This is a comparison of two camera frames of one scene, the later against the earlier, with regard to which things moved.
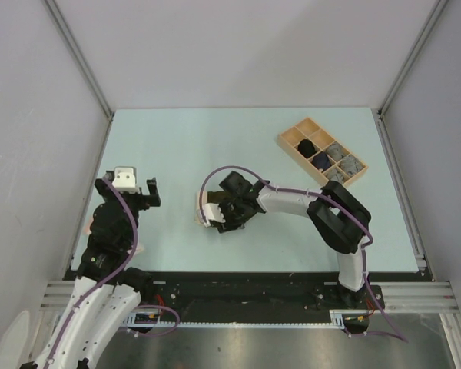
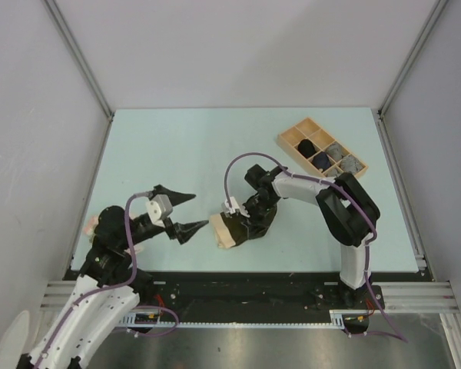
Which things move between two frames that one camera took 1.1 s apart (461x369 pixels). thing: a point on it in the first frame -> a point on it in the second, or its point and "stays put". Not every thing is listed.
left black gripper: x=146 y=200 -> x=184 y=231
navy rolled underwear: x=321 y=161 stays put
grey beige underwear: x=334 y=151 stays put
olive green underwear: x=218 y=196 -> x=231 y=231
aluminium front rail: x=402 y=297 stays put
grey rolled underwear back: x=350 y=164 stays put
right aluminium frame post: x=412 y=56 stays put
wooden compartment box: x=326 y=157 stays put
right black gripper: x=230 y=225 -> x=254 y=224
